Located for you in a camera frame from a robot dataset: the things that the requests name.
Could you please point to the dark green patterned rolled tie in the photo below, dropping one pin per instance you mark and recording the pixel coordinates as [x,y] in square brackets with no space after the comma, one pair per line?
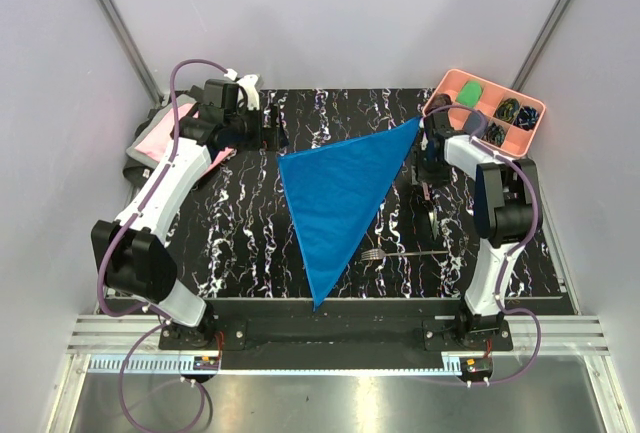
[495,134]

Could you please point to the silver fork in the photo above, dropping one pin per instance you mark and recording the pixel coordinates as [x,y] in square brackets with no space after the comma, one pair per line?
[378,254]

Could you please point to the blue satin napkin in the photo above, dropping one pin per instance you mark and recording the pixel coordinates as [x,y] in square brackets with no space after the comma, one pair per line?
[333,194]

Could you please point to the brown patterned rolled tie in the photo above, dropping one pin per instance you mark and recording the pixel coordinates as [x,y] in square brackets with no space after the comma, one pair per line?
[440,100]

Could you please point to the pink folded shirt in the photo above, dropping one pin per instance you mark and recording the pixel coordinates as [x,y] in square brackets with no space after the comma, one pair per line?
[155,140]

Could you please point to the pink divided organizer tray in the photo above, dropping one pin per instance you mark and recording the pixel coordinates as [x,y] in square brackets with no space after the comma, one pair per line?
[517,141]

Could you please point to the blue yellow patterned rolled tie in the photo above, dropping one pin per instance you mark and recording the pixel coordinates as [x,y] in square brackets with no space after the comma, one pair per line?
[507,110]

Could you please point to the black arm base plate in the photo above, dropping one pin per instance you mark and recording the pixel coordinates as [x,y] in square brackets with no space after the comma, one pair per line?
[343,334]

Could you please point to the grey slotted cable duct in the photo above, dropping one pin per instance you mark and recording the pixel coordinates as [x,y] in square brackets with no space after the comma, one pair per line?
[157,364]

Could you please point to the aluminium frame rail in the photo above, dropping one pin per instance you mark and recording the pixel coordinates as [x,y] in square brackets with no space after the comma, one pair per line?
[131,50]

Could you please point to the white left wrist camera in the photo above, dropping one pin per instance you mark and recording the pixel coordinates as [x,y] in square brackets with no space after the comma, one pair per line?
[250,86]

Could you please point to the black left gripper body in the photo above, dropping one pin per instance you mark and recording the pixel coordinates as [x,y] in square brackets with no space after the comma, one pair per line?
[247,132]

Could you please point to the grey rolled cloth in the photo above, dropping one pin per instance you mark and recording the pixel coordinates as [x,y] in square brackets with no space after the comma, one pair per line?
[476,124]

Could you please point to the green rolled cloth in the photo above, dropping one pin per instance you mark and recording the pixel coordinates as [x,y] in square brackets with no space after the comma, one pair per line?
[470,94]

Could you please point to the dark blue patterned rolled tie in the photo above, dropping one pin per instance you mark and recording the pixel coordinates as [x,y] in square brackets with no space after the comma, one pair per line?
[527,118]

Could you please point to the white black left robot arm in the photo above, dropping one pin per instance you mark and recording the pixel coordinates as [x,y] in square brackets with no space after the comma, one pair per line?
[130,251]

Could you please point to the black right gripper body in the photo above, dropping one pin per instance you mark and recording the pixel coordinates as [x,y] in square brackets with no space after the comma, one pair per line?
[432,171]

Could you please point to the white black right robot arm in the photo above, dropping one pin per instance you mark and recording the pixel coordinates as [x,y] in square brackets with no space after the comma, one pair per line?
[506,210]

